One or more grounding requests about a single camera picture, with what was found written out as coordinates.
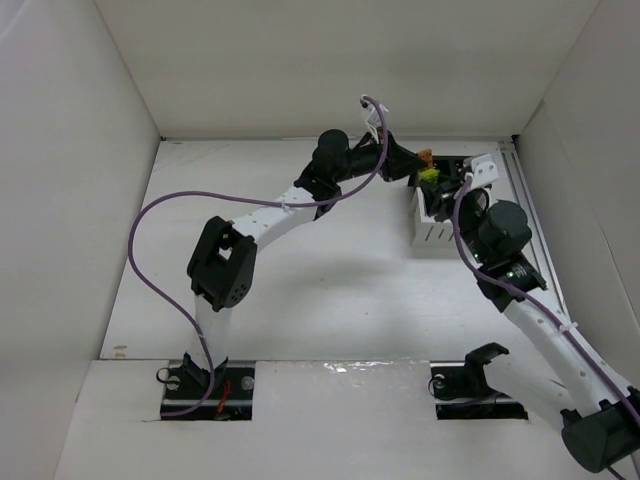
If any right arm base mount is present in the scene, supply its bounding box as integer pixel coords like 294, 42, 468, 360
427, 342, 529, 421

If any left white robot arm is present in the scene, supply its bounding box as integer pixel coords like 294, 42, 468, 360
183, 129, 428, 389

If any orange green lego stack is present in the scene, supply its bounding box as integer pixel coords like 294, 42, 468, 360
417, 149, 434, 169

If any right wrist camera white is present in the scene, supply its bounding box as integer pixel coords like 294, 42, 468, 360
464, 153, 499, 190

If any aluminium rail right side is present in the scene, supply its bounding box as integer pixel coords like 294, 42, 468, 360
498, 139, 567, 313

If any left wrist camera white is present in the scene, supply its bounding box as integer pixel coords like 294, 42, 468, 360
360, 95, 389, 137

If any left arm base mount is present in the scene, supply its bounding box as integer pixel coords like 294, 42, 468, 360
154, 364, 256, 421

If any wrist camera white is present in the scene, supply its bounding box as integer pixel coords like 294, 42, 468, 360
464, 153, 499, 190
360, 95, 389, 137

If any black slotted container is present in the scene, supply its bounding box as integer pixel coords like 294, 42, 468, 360
408, 155, 466, 188

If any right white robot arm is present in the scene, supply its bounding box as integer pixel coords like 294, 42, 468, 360
419, 172, 639, 473

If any white slotted container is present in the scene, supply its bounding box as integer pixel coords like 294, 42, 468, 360
410, 188, 456, 251

